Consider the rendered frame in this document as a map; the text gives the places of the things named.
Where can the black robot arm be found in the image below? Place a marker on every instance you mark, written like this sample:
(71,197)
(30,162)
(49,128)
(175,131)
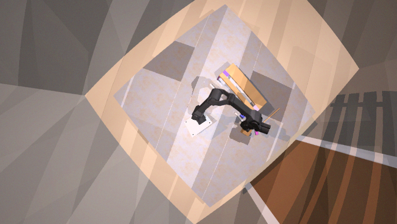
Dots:
(253,117)

